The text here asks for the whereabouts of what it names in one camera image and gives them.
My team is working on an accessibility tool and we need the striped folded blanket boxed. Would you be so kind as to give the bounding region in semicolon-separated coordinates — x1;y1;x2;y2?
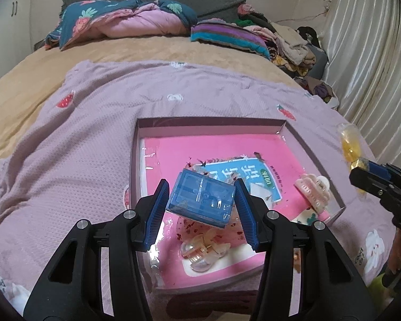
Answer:
190;18;271;61

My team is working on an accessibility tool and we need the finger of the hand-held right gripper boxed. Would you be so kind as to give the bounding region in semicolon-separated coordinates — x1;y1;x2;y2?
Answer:
368;161;401;183
349;166;393;198

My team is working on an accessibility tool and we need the purple printed blanket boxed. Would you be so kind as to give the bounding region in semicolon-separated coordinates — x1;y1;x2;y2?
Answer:
0;59;398;321

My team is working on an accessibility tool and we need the pink book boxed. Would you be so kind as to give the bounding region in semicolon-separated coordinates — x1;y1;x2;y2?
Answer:
140;134;341;288

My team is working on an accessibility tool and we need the cream hair claw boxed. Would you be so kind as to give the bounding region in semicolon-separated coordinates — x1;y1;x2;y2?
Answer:
294;173;331;214

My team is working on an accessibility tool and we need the blue pink floral quilt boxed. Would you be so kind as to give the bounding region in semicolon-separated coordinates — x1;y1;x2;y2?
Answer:
45;0;198;51

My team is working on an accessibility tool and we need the beige bed sheet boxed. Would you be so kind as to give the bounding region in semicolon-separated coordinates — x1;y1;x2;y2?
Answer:
0;35;295;188

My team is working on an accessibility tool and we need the yellow clear hair clip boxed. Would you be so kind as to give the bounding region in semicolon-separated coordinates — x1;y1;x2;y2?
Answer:
337;123;370;194

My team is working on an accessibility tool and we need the bag of dark clothes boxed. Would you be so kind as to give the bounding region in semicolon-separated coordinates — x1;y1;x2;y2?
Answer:
294;75;340;108

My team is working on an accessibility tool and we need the pile of clothes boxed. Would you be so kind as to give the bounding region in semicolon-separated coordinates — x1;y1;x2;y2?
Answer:
237;3;330;77

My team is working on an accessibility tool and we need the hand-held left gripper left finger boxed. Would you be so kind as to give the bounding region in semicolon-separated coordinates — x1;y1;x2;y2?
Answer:
23;179;171;321

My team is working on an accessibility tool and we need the white pleated curtain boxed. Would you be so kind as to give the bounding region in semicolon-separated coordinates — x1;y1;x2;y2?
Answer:
321;0;401;178

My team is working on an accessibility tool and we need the small blue plastic box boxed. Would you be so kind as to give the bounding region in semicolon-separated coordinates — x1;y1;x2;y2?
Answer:
165;170;237;230

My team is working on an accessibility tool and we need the thin wall cable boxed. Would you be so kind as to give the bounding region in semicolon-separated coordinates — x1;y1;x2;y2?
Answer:
287;0;333;21

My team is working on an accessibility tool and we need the white wardrobe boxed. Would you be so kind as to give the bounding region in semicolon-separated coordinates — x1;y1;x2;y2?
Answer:
0;0;34;91

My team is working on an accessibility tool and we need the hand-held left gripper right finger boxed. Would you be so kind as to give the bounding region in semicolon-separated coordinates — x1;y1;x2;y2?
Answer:
233;178;378;321

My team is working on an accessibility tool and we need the clear orange hair claw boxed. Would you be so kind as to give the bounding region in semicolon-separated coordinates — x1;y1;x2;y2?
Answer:
180;232;233;273

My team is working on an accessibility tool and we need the lime green garment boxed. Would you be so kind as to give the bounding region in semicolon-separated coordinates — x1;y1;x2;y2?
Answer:
368;272;396;296

